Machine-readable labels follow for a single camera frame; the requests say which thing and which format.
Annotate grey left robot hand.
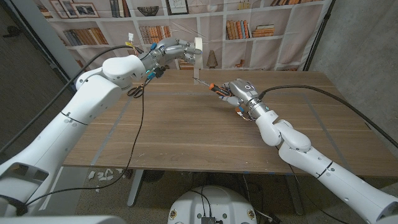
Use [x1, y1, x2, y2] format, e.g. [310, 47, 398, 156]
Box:
[144, 37, 200, 71]

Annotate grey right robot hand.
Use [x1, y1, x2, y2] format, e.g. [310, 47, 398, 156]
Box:
[219, 78, 261, 108]

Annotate orange black screwdriver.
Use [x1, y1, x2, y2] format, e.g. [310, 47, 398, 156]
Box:
[193, 77, 233, 98]

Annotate cream masking tape roll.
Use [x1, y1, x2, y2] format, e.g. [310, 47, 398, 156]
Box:
[193, 37, 204, 85]

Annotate printed bookshelf backdrop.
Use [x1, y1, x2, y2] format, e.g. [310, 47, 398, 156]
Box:
[32, 0, 333, 90]

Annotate black backdrop stand pole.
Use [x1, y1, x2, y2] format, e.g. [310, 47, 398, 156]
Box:
[303, 0, 336, 72]

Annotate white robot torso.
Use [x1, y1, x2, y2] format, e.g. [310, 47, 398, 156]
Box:
[167, 185, 258, 224]

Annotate dark grey table leg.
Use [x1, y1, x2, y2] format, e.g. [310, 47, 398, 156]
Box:
[285, 174, 305, 216]

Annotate white paper scraps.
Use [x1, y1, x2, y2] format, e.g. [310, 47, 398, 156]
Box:
[88, 167, 125, 193]

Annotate white table leg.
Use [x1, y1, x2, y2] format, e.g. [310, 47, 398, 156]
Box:
[127, 169, 144, 208]

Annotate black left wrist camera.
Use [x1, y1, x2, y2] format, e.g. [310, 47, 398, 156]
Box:
[146, 65, 166, 80]

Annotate black orange handled scissors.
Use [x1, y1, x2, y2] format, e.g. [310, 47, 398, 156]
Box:
[126, 82, 147, 99]

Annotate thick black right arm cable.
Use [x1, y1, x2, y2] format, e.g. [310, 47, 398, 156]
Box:
[259, 84, 398, 149]

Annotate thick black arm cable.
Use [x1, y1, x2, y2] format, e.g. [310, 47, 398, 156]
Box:
[259, 84, 398, 149]
[0, 45, 138, 155]

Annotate thin black left wrist cable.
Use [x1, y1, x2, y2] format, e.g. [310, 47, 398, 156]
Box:
[26, 79, 147, 207]

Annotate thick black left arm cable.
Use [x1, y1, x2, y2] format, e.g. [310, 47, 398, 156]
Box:
[0, 45, 138, 155]

